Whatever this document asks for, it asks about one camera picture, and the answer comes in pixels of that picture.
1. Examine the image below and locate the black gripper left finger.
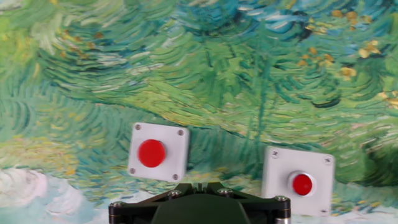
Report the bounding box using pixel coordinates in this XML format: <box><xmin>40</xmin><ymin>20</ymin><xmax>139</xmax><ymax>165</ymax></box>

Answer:
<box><xmin>108</xmin><ymin>182</ymin><xmax>200</xmax><ymax>224</ymax></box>

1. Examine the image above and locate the grey box small red button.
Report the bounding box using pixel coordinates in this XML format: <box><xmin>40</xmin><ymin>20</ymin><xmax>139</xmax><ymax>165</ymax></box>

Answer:
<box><xmin>261</xmin><ymin>146</ymin><xmax>336</xmax><ymax>217</ymax></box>

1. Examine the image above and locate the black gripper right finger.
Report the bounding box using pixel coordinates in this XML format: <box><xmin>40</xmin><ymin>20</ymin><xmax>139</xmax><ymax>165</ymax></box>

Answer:
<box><xmin>199</xmin><ymin>182</ymin><xmax>292</xmax><ymax>224</ymax></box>

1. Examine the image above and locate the white black-based box red button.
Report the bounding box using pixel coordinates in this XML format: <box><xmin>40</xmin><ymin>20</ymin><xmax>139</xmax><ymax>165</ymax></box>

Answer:
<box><xmin>127</xmin><ymin>122</ymin><xmax>190</xmax><ymax>183</ymax></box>

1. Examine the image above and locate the painted landscape tablecloth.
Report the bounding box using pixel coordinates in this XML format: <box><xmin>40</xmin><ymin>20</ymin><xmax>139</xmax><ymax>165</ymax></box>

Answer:
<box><xmin>0</xmin><ymin>0</ymin><xmax>398</xmax><ymax>224</ymax></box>

